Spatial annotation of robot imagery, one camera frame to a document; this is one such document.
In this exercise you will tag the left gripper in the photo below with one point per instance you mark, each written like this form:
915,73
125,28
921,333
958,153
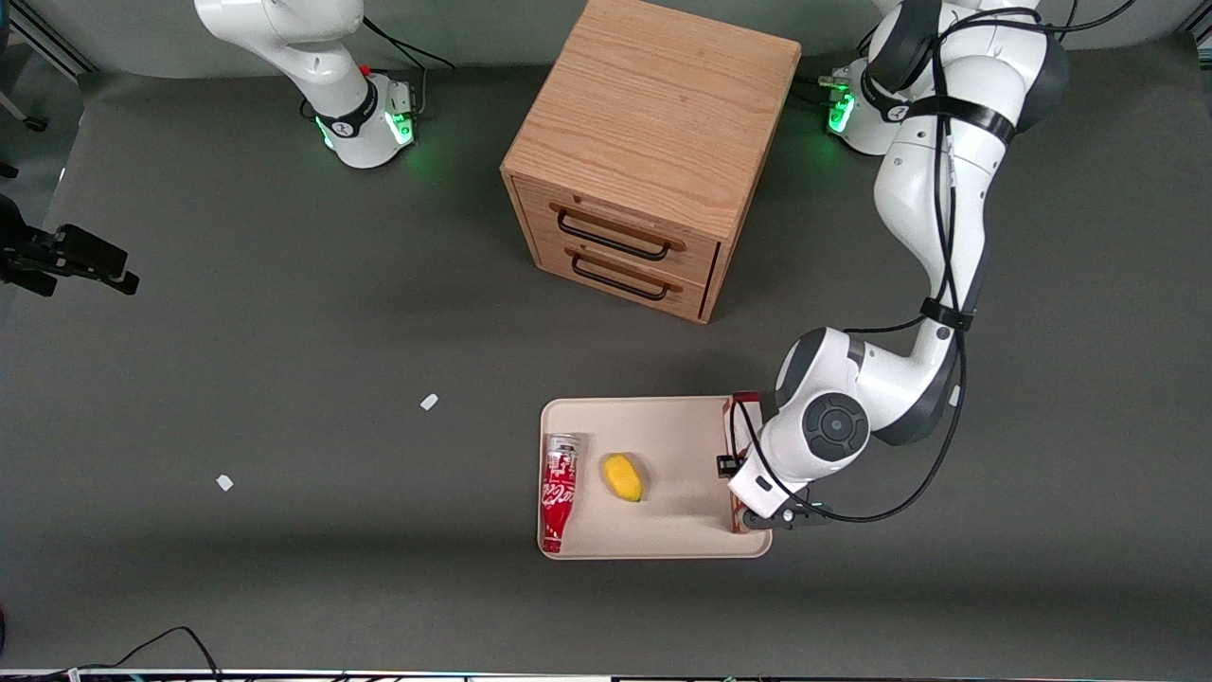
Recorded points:
727,465

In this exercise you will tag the red cookie box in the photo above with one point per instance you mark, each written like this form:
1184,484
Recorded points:
737,421

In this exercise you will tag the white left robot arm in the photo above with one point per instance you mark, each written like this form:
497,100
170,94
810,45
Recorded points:
937,189

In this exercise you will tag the beige plastic tray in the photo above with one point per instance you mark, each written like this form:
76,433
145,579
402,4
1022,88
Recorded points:
663,511

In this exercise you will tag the yellow lemon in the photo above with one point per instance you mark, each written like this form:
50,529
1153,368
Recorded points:
622,477

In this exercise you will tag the red soda can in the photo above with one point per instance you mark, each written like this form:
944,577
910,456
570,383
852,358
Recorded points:
559,488

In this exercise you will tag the wooden two-drawer cabinet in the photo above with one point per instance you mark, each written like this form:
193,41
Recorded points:
653,123

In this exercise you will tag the black caster wheel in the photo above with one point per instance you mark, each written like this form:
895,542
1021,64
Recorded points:
36,123

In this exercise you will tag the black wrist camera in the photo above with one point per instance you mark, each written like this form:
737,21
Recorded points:
786,517

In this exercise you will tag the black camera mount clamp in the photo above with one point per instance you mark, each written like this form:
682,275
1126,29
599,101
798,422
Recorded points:
76,254

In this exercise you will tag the aluminium frame rail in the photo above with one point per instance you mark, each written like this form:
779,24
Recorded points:
47,38

